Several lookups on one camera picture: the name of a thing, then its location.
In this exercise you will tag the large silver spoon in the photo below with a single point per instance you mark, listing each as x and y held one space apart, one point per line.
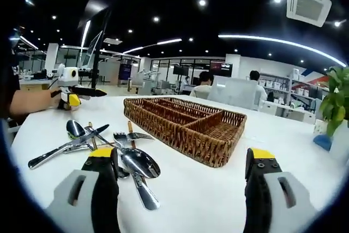
141 162

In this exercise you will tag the white desk partition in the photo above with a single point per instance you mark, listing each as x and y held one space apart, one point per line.
231 92

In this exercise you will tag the metal shelf with white boxes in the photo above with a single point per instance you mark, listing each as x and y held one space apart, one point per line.
294 85

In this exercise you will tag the silver fork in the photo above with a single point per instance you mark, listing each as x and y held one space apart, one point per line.
120 137
141 136

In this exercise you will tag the dark blue standing banner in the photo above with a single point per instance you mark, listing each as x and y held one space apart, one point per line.
126 74

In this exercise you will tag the long ceiling light strip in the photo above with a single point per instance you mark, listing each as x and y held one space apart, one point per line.
163 42
272 40

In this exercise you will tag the person's left hand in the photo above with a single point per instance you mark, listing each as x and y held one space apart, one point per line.
56 102

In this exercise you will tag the black stand pole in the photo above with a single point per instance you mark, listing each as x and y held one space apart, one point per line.
96 61

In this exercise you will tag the black monitor on stand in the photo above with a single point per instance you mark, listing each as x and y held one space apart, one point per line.
180 70

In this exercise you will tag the tilted flat monitor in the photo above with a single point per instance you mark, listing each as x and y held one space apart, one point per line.
92 47

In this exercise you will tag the wooden counter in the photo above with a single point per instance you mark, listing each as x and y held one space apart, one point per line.
32 87

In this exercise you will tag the silver table knife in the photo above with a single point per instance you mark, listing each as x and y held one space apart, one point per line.
76 148
54 154

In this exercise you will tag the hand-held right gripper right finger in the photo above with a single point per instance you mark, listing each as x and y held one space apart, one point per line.
257 197

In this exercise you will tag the blue cloth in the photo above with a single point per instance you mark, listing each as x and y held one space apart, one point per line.
321 143

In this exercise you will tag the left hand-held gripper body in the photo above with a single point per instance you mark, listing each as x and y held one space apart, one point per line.
66 78

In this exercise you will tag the brown wicker utensil storage tray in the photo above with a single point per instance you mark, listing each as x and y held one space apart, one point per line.
177 134

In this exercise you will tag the green potted plant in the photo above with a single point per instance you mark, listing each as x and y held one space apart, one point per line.
336 99

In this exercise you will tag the group of round ceiling spotlights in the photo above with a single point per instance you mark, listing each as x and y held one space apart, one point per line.
202 2

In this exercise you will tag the wall screen with red picture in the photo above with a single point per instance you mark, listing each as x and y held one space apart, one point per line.
221 69

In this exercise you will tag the person's torso in dark shirt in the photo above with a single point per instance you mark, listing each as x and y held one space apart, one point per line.
12 80

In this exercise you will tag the white ceiling air conditioner vent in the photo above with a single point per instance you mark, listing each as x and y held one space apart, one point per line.
309 5

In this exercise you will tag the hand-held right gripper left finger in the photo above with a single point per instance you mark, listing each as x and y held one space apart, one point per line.
105 194

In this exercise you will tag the brown wooden chopstick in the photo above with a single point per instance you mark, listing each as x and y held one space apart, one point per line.
94 143
131 128

